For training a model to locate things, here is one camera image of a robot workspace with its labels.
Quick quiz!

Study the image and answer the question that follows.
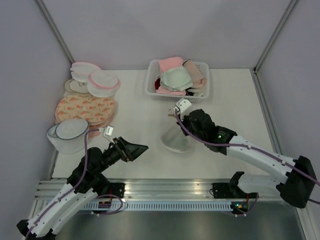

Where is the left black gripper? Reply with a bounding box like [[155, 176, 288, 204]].
[[95, 135, 149, 174]]

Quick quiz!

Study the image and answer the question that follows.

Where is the beige trimmed mesh laundry bag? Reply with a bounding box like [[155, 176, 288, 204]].
[[160, 109, 192, 153]]

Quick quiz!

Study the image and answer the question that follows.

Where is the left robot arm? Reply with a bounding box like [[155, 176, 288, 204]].
[[17, 137, 149, 240]]

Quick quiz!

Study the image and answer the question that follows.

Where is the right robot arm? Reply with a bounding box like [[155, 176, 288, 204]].
[[177, 109, 319, 209]]

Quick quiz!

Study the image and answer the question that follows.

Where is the carrot print laundry bag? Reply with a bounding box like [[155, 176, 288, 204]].
[[55, 95, 116, 126]]

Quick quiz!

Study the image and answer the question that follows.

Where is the pink trimmed mesh laundry bag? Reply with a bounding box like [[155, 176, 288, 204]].
[[87, 70, 120, 98]]

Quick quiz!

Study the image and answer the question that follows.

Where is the pink trimmed bag at back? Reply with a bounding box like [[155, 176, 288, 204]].
[[70, 61, 101, 83]]

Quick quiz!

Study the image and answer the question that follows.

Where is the beige flat laundry bag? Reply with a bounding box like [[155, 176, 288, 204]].
[[64, 79, 89, 94]]

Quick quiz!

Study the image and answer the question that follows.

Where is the white plastic basket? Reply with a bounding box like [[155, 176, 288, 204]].
[[144, 57, 211, 103]]

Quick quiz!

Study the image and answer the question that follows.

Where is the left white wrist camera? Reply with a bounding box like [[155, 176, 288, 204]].
[[99, 125, 114, 142]]

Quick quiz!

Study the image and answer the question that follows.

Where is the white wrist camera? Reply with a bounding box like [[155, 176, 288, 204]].
[[99, 125, 114, 142], [173, 98, 193, 116]]

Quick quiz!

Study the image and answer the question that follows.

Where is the aluminium mounting rail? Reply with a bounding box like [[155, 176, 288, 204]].
[[34, 178, 284, 202]]

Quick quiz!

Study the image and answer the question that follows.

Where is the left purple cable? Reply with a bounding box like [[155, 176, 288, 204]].
[[23, 127, 106, 240]]

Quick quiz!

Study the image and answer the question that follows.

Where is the purple cable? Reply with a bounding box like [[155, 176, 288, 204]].
[[23, 127, 106, 240], [174, 109, 320, 187]]

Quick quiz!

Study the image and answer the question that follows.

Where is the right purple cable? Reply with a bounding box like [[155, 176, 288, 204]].
[[174, 109, 320, 187]]

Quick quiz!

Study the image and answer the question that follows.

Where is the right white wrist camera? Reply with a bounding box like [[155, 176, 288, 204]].
[[173, 98, 193, 116]]

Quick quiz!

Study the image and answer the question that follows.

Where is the white slotted cable duct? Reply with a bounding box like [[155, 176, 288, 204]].
[[81, 200, 232, 212]]

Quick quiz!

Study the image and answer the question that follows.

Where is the left aluminium frame post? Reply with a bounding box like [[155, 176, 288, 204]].
[[33, 0, 75, 64]]

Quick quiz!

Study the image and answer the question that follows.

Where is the aluminium frame post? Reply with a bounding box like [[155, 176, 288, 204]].
[[33, 0, 75, 64], [252, 0, 300, 75]]

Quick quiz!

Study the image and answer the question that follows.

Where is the right aluminium frame post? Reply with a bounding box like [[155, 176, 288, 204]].
[[252, 0, 300, 75]]

